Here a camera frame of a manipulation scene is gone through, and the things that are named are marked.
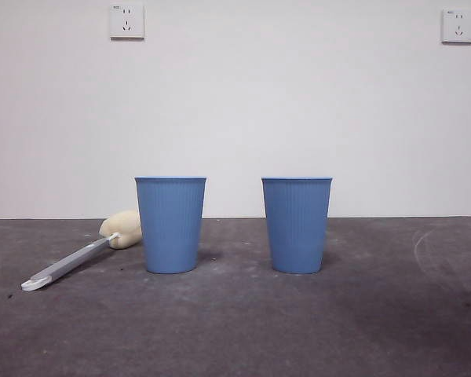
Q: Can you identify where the blue ribbed plastic cup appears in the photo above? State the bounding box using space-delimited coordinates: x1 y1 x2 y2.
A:
261 176 334 275
134 176 207 275

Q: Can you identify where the sponge cup brush grey handle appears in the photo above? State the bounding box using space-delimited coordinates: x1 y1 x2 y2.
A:
20 209 143 292

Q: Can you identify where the white wall socket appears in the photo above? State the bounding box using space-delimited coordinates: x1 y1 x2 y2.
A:
109 3 145 40
440 9 471 44

